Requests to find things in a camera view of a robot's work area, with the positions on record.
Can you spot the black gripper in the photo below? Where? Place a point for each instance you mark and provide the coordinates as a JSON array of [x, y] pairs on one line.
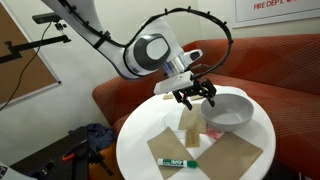
[[205, 89]]

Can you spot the grey bowl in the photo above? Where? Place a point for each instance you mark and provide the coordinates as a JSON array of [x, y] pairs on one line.
[[231, 112]]

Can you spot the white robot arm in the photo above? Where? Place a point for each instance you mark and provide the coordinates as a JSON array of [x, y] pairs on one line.
[[154, 47]]

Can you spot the small brown paper sheet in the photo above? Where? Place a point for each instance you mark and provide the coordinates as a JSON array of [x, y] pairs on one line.
[[196, 97]]

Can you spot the brown paper bag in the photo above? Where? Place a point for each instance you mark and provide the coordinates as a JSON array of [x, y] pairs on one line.
[[192, 120]]

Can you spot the pink sweetener packet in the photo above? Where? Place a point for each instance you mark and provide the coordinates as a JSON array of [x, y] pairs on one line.
[[213, 134]]

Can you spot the round white table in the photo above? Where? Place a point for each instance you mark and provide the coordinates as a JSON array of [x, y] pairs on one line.
[[153, 116]]

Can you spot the green and white marker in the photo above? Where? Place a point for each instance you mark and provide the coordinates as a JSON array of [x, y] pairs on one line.
[[177, 163]]

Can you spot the large brown paper sheet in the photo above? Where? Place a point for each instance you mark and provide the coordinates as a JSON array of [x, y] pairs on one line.
[[228, 158]]

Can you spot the orange red sofa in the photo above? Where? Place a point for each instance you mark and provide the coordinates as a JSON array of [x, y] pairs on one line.
[[281, 73]]

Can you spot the blue cloth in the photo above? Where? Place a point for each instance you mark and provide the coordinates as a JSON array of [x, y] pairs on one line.
[[99, 137]]

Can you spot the black equipment cart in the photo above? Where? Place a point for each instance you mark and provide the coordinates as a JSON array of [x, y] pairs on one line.
[[66, 159]]

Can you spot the cork bulletin board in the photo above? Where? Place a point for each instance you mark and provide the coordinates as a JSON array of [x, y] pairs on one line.
[[25, 76]]

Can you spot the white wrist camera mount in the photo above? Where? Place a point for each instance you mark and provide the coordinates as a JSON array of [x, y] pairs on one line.
[[173, 83]]

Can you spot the white framed wall sign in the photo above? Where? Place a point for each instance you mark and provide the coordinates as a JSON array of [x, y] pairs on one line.
[[260, 12]]

